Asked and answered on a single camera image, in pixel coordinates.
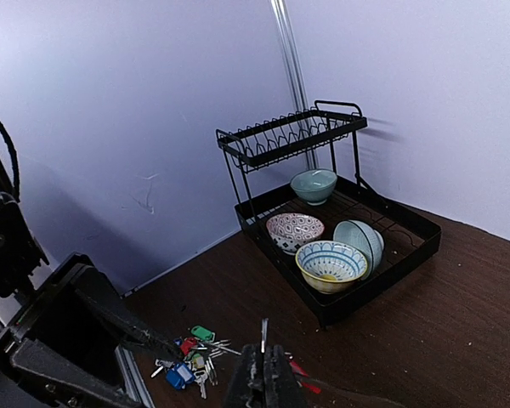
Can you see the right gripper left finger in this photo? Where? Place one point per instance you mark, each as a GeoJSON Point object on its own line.
{"type": "Point", "coordinates": [246, 385]}

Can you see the yellow key tag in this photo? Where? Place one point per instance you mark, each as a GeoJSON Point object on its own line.
{"type": "Point", "coordinates": [197, 362]}

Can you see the celadon green bowl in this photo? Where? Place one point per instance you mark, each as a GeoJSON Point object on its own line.
{"type": "Point", "coordinates": [314, 186]}

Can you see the green key tag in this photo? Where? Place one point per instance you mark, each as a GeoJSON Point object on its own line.
{"type": "Point", "coordinates": [202, 333]}

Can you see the black wire dish rack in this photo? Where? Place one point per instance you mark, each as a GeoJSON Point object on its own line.
{"type": "Point", "coordinates": [409, 238]}

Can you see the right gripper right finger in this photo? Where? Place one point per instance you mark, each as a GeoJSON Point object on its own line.
{"type": "Point", "coordinates": [280, 387]}

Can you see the light blue bowl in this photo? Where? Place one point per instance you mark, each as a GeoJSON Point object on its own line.
{"type": "Point", "coordinates": [364, 238]}

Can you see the left aluminium wall post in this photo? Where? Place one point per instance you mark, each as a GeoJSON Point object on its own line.
{"type": "Point", "coordinates": [289, 53]}

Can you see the silver keys bunch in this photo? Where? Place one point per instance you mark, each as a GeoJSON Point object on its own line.
{"type": "Point", "coordinates": [210, 351]}

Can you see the blue key tag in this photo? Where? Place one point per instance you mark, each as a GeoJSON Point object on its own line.
{"type": "Point", "coordinates": [179, 376]}

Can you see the red patterned bowl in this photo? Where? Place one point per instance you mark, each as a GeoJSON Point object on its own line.
{"type": "Point", "coordinates": [291, 230]}

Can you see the yellow blue patterned bowl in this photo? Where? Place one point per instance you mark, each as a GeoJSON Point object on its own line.
{"type": "Point", "coordinates": [330, 267]}

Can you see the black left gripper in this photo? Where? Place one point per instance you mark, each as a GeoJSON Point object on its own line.
{"type": "Point", "coordinates": [60, 346]}

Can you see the red key tag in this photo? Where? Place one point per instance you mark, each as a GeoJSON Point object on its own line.
{"type": "Point", "coordinates": [301, 376]}
{"type": "Point", "coordinates": [188, 344]}

